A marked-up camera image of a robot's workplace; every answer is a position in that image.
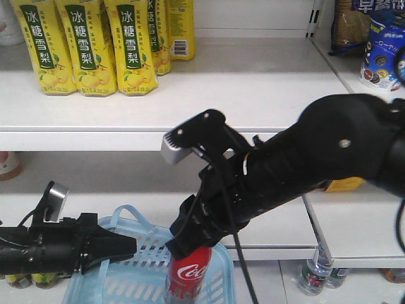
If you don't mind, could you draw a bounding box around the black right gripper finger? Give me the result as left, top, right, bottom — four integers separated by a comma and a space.
165, 218, 221, 257

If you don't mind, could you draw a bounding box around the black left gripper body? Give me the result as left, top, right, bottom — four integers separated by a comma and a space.
28, 213, 98, 276

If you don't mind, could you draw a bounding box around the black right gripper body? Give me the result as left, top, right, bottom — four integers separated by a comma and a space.
177, 148, 304, 248

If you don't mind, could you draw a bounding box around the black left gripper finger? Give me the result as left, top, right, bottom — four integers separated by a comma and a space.
80, 255, 133, 275
85, 226, 137, 262

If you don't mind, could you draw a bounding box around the coca cola bottle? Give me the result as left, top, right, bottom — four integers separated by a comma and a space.
164, 247, 212, 303

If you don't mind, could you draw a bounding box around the light blue plastic basket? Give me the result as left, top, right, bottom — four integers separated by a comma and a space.
63, 205, 237, 303

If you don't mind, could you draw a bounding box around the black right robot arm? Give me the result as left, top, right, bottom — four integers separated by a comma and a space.
163, 94, 404, 260

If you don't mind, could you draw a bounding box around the clear biscuit box yellow label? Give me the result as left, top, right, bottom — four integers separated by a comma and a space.
323, 177, 365, 193

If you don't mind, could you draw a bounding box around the water bottle green label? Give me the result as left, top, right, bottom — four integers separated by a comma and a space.
299, 250, 332, 296

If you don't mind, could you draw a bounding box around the white store shelving unit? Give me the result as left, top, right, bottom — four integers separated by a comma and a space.
0, 0, 405, 304

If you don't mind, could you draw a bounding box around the yellow pear drink bottle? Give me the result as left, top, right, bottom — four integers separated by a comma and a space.
56, 0, 118, 97
104, 0, 158, 96
11, 1, 77, 96

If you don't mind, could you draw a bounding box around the blue oreo cup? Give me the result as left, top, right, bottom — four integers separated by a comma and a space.
359, 9, 404, 92

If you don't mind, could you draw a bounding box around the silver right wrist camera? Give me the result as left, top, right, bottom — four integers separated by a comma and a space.
160, 109, 235, 166

